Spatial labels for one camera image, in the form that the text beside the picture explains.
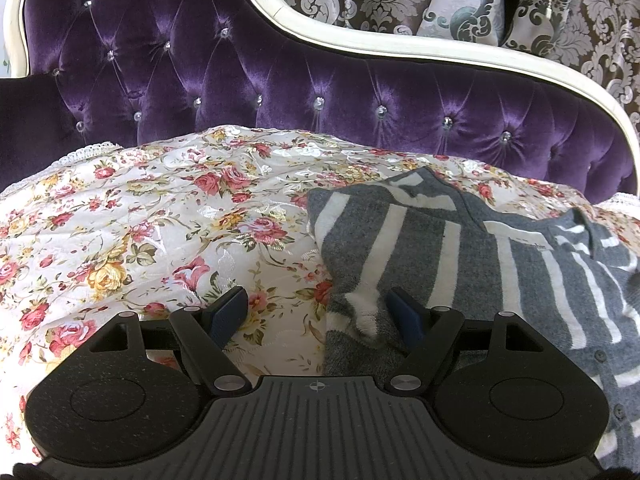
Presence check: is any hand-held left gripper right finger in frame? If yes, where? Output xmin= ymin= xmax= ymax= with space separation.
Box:
xmin=384 ymin=287 xmax=551 ymax=393

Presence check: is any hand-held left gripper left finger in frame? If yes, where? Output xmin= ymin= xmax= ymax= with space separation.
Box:
xmin=92 ymin=286 xmax=252 ymax=395

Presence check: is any grey white striped cardigan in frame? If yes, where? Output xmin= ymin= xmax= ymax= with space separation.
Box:
xmin=306 ymin=166 xmax=640 ymax=472

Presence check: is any floral quilted blanket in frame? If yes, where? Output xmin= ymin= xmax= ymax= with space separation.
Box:
xmin=0 ymin=125 xmax=640 ymax=461

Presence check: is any purple tufted headboard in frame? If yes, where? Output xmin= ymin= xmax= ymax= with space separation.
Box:
xmin=7 ymin=0 xmax=640 ymax=203

